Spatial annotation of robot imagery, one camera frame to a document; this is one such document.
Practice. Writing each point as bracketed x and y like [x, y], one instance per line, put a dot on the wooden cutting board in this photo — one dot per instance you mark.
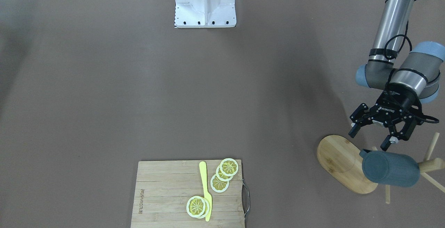
[163, 189]

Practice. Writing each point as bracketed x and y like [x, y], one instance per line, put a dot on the lemon slice lower stack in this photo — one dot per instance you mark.
[217, 185]

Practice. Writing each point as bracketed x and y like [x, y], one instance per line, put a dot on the wooden cup storage rack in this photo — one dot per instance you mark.
[341, 159]

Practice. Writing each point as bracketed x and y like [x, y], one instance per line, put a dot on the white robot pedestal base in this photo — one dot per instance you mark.
[205, 13]

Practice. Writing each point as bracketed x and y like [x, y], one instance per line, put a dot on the yellow plastic knife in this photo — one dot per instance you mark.
[207, 195]

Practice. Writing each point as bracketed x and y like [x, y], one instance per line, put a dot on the dark blue yellow-lined cup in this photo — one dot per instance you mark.
[390, 168]

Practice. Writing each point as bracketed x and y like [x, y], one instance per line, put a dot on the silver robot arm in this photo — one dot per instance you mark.
[408, 76]

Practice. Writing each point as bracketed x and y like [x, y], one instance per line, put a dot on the lemon slice top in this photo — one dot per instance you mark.
[229, 167]

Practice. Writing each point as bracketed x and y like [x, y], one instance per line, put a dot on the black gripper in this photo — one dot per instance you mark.
[392, 107]

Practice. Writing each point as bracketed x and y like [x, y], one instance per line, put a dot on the lemon slice middle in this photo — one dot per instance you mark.
[221, 176]

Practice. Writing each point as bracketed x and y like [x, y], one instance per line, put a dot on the lemon slice under front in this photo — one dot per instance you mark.
[207, 206]

